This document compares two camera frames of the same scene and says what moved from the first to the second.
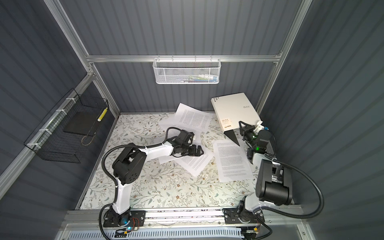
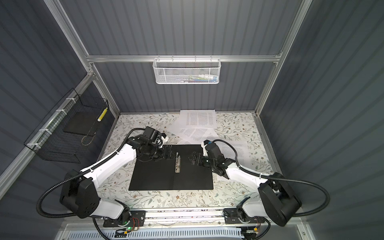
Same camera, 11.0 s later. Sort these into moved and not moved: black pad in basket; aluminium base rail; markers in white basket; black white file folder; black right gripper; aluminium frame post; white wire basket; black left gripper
Moved: black right gripper; black left gripper; black white file folder
Not moved: aluminium base rail; white wire basket; markers in white basket; black pad in basket; aluminium frame post
